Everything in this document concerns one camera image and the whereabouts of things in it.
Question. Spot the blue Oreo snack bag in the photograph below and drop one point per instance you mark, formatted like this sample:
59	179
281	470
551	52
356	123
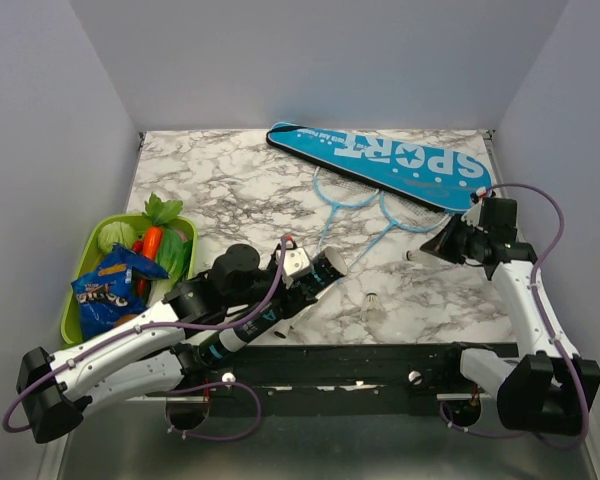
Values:
106	294

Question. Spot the toy orange carrot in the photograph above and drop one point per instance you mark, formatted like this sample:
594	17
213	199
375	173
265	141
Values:
151	242

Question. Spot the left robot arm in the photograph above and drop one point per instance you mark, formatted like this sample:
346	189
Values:
189	331

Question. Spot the light blue badminton racket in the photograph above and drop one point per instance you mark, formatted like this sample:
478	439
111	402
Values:
340	193
405	215

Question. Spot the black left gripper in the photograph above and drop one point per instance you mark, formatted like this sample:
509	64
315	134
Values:
285	305

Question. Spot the toy green cabbage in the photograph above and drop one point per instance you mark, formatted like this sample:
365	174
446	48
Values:
116	233

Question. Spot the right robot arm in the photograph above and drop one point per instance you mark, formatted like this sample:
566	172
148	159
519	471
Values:
551	389

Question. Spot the blue Sport racket bag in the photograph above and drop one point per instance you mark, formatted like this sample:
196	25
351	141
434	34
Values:
438	178

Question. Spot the black Boka shuttlecock tube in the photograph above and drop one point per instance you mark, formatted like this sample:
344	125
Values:
327	267

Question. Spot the white feather shuttlecock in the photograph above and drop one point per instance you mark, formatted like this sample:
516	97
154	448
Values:
373	311
420	257

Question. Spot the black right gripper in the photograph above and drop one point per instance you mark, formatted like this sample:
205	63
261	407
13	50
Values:
440	245

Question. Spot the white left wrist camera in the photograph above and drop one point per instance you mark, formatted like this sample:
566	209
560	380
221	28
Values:
295	264

